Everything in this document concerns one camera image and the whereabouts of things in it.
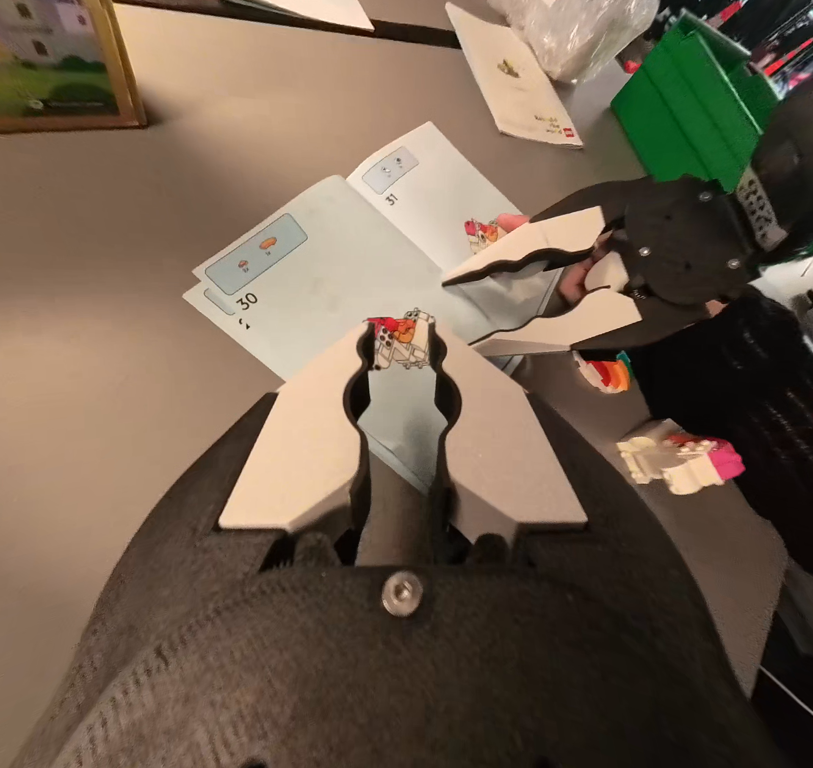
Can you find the rainbow lego build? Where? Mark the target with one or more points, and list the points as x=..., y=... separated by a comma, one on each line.
x=603, y=374

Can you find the white lego unicorn build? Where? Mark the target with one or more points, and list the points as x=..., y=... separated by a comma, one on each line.
x=660, y=460

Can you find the green plastic bin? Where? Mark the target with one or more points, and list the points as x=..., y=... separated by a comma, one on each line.
x=686, y=101

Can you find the person's right forearm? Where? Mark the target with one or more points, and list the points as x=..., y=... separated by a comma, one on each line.
x=730, y=412

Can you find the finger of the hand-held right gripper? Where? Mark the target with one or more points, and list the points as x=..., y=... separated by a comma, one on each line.
x=540, y=240
x=590, y=323

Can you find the clear plastic bag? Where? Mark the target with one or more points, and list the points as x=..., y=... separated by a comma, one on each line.
x=571, y=18

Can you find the person's right hand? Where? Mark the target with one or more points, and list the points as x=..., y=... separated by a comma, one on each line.
x=575, y=282

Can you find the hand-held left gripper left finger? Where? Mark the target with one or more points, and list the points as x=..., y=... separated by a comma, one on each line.
x=298, y=456

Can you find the cream instruction booklet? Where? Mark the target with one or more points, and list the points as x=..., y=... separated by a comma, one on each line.
x=508, y=82

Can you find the yellow lego set box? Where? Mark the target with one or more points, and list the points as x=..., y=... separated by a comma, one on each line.
x=57, y=50

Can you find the light blue lego instruction booklet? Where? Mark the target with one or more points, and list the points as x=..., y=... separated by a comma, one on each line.
x=330, y=247

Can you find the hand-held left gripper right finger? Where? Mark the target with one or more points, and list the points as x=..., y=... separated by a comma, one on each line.
x=508, y=456

